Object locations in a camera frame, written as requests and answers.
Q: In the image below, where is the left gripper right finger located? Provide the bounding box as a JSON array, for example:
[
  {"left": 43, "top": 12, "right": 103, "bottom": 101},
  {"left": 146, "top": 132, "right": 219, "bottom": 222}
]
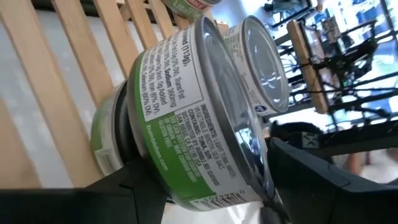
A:
[{"left": 266, "top": 137, "right": 398, "bottom": 224}]

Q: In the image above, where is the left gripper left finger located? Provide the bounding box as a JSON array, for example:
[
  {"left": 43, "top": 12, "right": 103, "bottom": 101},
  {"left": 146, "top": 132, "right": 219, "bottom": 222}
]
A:
[{"left": 0, "top": 157, "right": 169, "bottom": 224}]

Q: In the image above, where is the person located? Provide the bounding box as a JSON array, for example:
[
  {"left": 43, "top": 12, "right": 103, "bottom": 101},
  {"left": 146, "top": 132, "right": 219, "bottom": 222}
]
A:
[{"left": 343, "top": 148, "right": 398, "bottom": 185}]

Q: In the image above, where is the wooden slatted shelf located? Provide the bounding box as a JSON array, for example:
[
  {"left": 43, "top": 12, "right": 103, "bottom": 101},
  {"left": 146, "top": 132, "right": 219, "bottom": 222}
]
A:
[{"left": 0, "top": 0, "right": 231, "bottom": 190}]

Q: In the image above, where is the distant wooden table edge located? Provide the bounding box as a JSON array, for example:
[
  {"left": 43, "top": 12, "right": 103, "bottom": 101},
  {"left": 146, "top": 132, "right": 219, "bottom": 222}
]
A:
[{"left": 285, "top": 20, "right": 330, "bottom": 114}]

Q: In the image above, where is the Bumble Bee tuna can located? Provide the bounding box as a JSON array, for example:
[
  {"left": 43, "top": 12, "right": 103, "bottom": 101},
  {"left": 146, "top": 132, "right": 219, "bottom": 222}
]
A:
[
  {"left": 90, "top": 80, "right": 133, "bottom": 177},
  {"left": 126, "top": 16, "right": 277, "bottom": 212},
  {"left": 161, "top": 0, "right": 222, "bottom": 20},
  {"left": 222, "top": 14, "right": 290, "bottom": 118}
]

